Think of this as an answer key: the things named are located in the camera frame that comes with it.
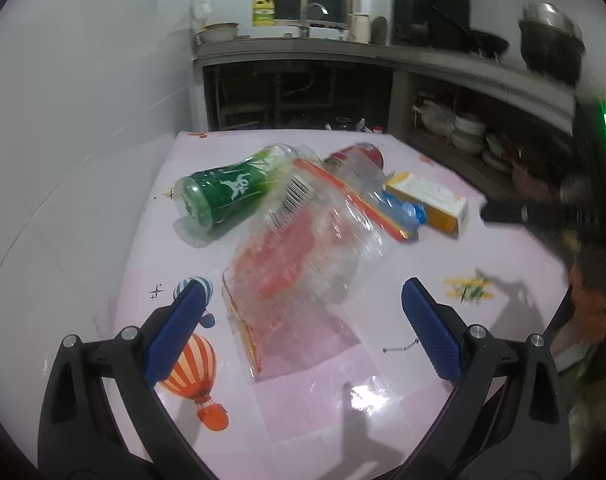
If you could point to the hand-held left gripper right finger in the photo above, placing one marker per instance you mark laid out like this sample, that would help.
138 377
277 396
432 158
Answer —
430 330

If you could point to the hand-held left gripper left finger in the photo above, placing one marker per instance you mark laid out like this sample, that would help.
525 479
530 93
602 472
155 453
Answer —
175 340

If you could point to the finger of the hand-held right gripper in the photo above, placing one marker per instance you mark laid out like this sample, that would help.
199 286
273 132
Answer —
503 212

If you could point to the yellow cardboard box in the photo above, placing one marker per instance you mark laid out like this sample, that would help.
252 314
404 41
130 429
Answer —
433 200

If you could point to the crushed clear bottle blue label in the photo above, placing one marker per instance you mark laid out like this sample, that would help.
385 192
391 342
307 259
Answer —
403 210

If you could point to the red drink can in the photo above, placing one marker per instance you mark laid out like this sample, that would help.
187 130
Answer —
363 152

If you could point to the green plastic bottle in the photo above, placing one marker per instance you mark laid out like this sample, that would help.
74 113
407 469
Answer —
228 190

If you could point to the person's right hand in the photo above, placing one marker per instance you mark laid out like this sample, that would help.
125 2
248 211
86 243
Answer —
590 305

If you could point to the pile of dishes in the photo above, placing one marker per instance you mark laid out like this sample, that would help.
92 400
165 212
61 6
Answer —
498 155

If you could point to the stack of white bowls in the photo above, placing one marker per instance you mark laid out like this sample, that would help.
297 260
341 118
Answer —
469 135

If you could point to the white plastic bag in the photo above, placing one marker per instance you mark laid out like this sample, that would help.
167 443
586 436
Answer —
435 117

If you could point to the black pot with metal lid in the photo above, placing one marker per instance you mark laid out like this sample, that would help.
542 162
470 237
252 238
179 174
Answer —
550 50

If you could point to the black wok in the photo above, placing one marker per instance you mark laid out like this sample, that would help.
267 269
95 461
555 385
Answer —
483 42

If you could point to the dark jar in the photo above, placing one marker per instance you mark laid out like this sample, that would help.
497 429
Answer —
342 121

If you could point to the black microwave oven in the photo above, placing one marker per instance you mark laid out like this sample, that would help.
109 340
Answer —
430 7

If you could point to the round grey fan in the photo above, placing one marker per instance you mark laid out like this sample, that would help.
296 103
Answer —
379 30

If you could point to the cream jug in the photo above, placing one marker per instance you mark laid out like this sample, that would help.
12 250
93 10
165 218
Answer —
360 27

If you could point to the grey kitchen counter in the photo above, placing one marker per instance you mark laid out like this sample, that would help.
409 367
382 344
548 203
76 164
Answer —
308 47

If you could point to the metal faucet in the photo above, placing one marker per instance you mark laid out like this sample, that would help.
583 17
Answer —
303 22

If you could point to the pink basin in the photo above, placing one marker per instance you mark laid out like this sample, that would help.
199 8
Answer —
218 34

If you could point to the yellow green detergent bottle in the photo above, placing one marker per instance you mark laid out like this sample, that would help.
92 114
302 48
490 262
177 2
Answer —
264 14

